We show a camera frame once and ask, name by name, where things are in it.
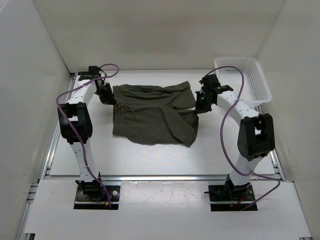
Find front aluminium rail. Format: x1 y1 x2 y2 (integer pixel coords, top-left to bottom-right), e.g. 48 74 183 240
102 174 227 182

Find left aluminium frame rail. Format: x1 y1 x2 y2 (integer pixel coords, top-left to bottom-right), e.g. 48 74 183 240
1 70 71 240

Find olive green shorts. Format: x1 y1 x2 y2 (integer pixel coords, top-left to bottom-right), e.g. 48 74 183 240
112 81 199 147

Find small blue label sticker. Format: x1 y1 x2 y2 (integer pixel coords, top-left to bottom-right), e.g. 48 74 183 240
77 71 90 76

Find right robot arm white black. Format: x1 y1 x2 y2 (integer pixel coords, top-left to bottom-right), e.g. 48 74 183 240
195 74 275 201

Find purple cable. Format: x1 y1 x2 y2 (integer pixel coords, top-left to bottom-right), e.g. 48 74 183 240
55 63 120 210
199 66 281 210

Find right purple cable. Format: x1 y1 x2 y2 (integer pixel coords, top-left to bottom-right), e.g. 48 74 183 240
199 66 281 210

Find white plastic mesh basket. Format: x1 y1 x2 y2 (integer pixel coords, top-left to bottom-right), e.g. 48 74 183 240
214 56 272 108

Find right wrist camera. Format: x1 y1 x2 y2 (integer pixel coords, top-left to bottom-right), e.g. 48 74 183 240
220 85 234 92

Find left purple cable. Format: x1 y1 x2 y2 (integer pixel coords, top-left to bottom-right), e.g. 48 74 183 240
55 63 120 210

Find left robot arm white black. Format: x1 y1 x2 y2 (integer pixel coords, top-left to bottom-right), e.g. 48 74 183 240
56 63 120 202

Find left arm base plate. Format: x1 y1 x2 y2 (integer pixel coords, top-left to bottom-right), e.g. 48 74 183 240
73 180 121 210

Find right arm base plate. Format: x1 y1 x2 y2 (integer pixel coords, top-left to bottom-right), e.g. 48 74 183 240
204 183 258 212

